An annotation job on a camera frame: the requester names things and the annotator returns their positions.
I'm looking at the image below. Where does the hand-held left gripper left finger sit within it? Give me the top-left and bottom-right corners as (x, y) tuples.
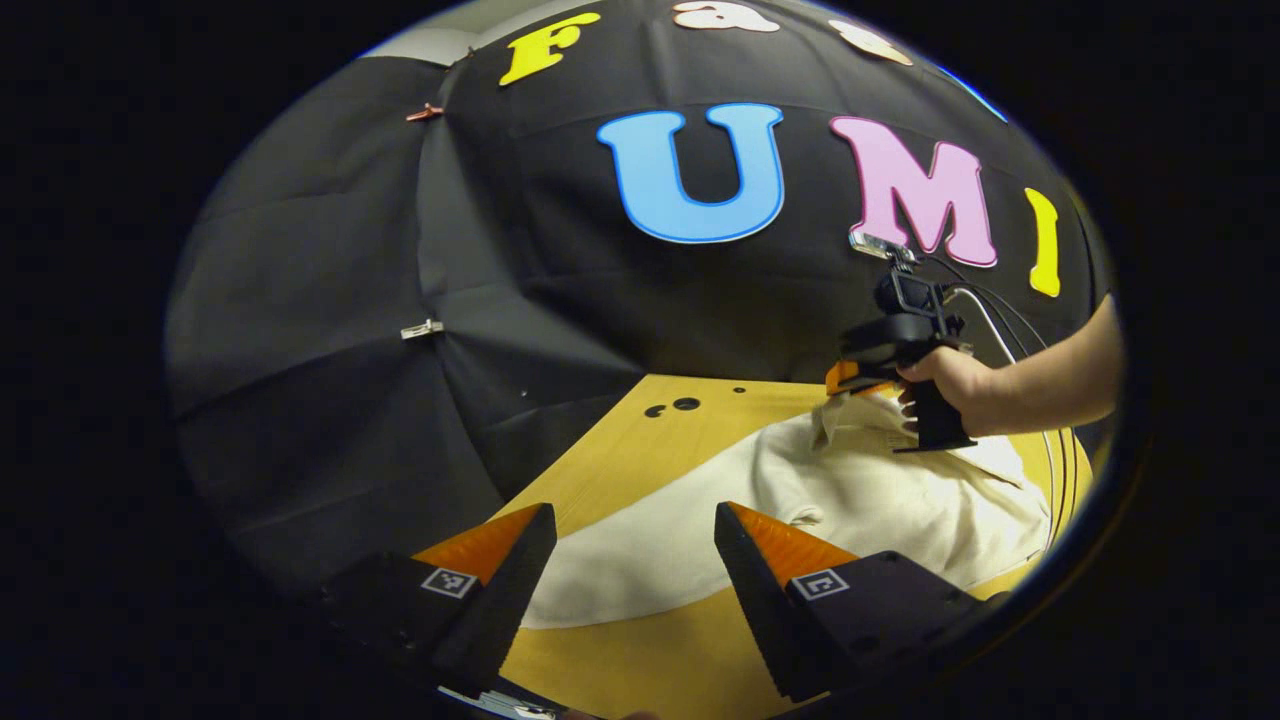
(320, 503), (558, 697)

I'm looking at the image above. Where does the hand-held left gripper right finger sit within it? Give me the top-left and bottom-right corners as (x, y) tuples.
(714, 502), (985, 703)

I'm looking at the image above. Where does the white long-sleeved garment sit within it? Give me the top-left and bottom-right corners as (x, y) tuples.
(520, 392), (1056, 629)

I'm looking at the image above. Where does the black backdrop cloth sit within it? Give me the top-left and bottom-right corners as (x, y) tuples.
(165, 0), (1113, 601)

